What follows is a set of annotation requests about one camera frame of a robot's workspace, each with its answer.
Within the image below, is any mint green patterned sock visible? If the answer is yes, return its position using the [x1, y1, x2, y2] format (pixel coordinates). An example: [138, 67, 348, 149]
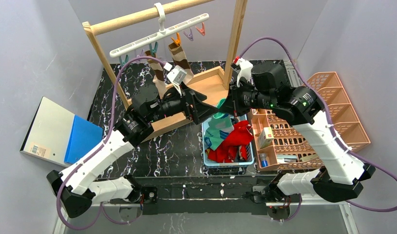
[203, 112, 234, 150]

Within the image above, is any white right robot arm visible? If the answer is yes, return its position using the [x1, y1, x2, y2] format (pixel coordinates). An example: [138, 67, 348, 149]
[219, 61, 375, 203]

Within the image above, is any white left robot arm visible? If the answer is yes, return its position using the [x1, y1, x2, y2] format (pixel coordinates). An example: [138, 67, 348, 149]
[47, 84, 218, 218]

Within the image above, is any white plastic clip hanger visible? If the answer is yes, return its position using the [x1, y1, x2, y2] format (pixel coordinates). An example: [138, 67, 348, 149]
[109, 2, 209, 58]

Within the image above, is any wooden drying rack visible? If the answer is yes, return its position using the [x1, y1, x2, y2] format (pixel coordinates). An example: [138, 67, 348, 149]
[82, 0, 249, 143]

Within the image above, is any red sock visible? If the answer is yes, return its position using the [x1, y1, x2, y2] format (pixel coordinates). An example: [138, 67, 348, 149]
[206, 120, 253, 163]

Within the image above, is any beige brown sock left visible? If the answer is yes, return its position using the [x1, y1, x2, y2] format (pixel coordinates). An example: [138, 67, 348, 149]
[147, 59, 167, 98]

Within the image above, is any beige brown sock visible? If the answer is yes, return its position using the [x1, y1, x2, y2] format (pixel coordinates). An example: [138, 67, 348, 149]
[168, 42, 194, 84]
[147, 59, 167, 98]

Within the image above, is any beige brown sock right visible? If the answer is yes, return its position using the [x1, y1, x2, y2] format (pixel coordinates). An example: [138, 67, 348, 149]
[168, 42, 194, 84]

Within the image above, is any white cardboard box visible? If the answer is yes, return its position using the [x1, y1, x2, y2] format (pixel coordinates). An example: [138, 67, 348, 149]
[257, 127, 274, 149]

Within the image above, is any dark navy sock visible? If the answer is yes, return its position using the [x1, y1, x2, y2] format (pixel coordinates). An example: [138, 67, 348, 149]
[237, 145, 248, 162]

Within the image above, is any lilac clothespin left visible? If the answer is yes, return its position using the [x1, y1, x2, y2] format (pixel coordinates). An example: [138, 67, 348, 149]
[136, 49, 145, 64]

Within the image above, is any lilac clothespin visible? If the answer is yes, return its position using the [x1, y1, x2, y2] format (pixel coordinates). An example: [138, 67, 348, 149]
[136, 49, 145, 64]
[183, 27, 194, 41]

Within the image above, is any teal clothespin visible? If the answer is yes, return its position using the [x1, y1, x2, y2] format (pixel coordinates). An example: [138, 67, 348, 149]
[149, 41, 159, 58]
[118, 55, 129, 69]

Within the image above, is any light blue perforated basket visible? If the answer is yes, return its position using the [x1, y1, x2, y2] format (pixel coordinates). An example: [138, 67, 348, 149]
[202, 115, 255, 168]

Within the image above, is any orange clothespin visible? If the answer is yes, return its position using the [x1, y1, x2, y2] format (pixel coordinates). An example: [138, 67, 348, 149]
[171, 33, 182, 47]

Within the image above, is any lilac clothespin right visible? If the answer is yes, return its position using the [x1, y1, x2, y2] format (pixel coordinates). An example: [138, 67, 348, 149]
[183, 27, 194, 41]

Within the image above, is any peach plastic desk organizer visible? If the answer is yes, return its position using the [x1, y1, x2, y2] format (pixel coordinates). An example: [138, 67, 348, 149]
[248, 71, 372, 172]

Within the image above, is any teal clothespin far left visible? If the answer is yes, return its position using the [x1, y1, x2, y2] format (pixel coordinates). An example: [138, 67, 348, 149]
[118, 55, 129, 69]

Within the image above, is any blue capped bottle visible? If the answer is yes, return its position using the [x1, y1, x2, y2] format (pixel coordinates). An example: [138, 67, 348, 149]
[258, 153, 268, 168]

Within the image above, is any coral clothespin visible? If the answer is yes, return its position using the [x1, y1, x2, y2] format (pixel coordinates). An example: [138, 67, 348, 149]
[195, 22, 206, 36]

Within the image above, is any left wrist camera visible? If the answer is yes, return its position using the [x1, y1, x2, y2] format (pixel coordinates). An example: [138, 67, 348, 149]
[163, 62, 187, 96]

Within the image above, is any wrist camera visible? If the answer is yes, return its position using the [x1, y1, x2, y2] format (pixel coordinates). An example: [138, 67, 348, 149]
[231, 56, 253, 87]
[163, 62, 187, 96]

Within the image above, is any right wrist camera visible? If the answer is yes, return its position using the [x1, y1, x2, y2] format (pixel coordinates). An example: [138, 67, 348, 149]
[231, 56, 253, 87]

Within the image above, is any grey metal rail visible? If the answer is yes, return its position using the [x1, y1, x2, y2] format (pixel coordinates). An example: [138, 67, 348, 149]
[284, 60, 303, 87]

